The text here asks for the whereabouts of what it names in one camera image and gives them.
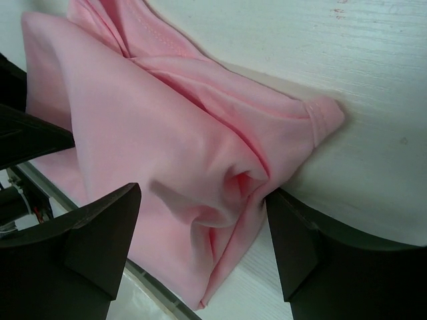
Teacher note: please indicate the pink t shirt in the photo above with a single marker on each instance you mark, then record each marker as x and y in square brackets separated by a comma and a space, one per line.
[205, 145]

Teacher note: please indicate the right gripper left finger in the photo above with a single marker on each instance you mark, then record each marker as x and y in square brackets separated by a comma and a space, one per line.
[70, 267]

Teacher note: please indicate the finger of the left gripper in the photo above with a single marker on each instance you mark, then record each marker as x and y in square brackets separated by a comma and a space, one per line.
[13, 85]
[25, 137]

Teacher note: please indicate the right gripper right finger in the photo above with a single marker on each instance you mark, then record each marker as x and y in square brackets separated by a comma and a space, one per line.
[330, 270]

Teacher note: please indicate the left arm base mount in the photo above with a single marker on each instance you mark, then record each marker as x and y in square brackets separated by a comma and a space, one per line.
[23, 203]

